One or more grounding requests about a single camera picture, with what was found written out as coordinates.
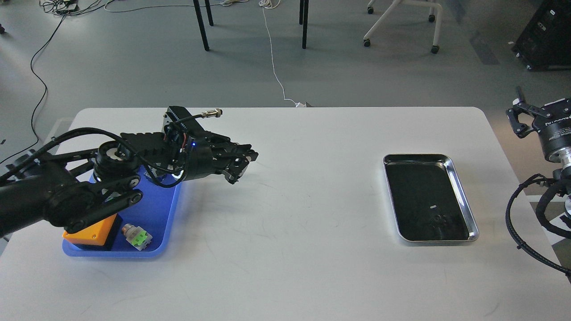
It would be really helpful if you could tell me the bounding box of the black floor cable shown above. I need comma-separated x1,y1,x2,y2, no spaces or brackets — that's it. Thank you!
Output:
0,0,112,165

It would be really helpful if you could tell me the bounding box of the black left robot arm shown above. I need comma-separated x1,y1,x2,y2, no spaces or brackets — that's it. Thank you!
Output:
1,126,258,236

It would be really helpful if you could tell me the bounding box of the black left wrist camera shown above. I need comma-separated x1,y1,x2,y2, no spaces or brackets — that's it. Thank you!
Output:
162,106,223,144

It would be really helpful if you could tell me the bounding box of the silver metal tray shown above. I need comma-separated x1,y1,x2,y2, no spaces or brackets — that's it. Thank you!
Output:
383,154,480,245

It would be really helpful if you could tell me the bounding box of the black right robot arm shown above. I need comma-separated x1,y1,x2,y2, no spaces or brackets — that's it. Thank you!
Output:
505,86,571,279

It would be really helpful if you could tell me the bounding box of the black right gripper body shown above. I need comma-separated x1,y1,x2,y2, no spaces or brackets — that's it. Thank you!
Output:
534,100,571,162

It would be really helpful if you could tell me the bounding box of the orange button enclosure box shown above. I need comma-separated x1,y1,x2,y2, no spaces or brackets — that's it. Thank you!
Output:
62,213,120,247

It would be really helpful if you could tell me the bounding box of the blue plastic tray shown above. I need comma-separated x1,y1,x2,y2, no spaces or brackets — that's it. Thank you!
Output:
62,166,182,259

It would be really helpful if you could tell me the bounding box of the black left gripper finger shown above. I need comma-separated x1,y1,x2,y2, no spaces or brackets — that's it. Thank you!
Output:
210,140,259,162
214,156,251,184

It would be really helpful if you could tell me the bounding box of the silver button green contact block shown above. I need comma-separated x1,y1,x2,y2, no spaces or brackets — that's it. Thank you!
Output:
121,223,153,251

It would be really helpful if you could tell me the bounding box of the black table leg left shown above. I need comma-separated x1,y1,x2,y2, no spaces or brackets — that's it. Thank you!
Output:
192,0,214,52

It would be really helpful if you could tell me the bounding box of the black table leg right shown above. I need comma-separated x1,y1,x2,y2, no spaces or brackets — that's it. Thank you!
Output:
298,0,309,49

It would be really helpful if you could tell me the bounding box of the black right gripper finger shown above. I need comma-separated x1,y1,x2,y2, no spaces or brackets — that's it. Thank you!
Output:
506,86,554,139

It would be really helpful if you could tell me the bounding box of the white floor cable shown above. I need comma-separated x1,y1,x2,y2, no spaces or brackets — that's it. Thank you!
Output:
259,0,307,108

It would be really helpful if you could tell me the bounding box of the black equipment case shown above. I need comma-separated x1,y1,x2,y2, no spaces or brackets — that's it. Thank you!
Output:
512,0,571,71

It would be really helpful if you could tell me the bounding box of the white rolling chair base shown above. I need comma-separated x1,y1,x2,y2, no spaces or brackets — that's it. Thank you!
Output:
363,0,443,55

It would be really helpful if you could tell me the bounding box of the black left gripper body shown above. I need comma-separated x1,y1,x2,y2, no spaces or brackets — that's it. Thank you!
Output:
183,136,232,181

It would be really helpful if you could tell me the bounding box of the black table leg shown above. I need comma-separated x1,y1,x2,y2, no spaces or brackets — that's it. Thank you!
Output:
192,0,214,52
298,0,309,49

